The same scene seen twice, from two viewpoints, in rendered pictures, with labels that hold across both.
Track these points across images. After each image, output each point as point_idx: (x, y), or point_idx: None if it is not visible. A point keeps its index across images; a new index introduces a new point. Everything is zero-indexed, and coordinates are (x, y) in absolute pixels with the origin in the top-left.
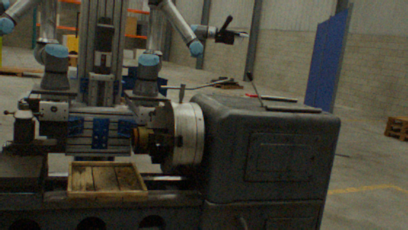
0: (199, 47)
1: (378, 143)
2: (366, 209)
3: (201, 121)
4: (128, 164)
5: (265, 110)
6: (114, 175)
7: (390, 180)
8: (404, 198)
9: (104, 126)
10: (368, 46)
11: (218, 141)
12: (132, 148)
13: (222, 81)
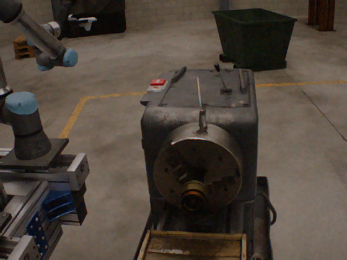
0: (76, 54)
1: (23, 68)
2: (105, 127)
3: (232, 137)
4: (149, 236)
5: (248, 93)
6: (179, 256)
7: (78, 93)
8: (106, 102)
9: (38, 225)
10: None
11: (255, 145)
12: (64, 222)
13: (199, 84)
